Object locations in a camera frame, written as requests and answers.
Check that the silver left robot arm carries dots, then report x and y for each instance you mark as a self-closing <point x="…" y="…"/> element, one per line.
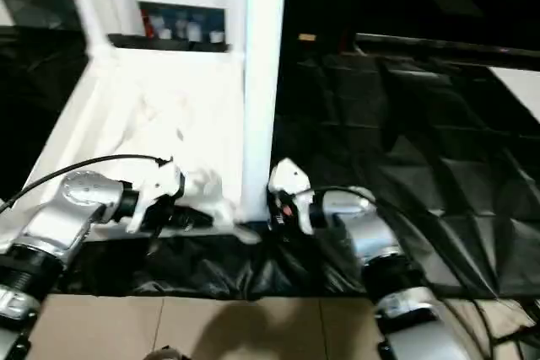
<point x="59" y="217"/>

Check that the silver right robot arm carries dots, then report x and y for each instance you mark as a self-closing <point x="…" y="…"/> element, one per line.
<point x="380" y="246"/>

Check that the black robot left foot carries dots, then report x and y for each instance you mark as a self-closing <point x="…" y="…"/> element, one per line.
<point x="165" y="354"/>

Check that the black plastic mat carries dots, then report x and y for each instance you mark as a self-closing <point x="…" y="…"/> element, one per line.
<point x="422" y="166"/>

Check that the small tan label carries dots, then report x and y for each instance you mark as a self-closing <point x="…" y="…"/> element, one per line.
<point x="306" y="38"/>

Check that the red bottle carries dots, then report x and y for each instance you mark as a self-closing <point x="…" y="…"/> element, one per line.
<point x="146" y="23"/>

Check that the white flat sheet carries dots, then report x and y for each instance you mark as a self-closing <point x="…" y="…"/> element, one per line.
<point x="516" y="90"/>

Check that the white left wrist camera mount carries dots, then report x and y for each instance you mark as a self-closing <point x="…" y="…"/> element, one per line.
<point x="160" y="181"/>

